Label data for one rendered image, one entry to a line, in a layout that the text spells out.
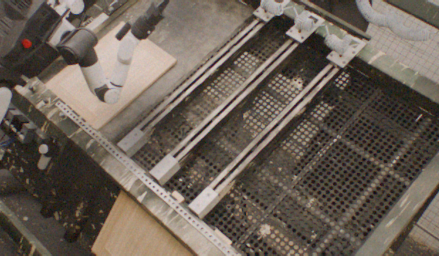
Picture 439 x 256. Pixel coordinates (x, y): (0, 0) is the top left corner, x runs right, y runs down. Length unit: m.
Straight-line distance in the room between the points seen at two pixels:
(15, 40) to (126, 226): 1.09
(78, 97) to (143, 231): 0.76
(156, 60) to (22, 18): 0.81
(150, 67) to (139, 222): 0.81
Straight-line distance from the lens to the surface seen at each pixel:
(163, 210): 2.35
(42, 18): 2.34
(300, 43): 2.77
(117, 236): 2.85
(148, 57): 2.87
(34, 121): 2.86
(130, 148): 2.52
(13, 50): 2.34
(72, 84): 2.89
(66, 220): 3.13
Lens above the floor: 1.93
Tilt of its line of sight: 17 degrees down
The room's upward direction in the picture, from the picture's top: 29 degrees clockwise
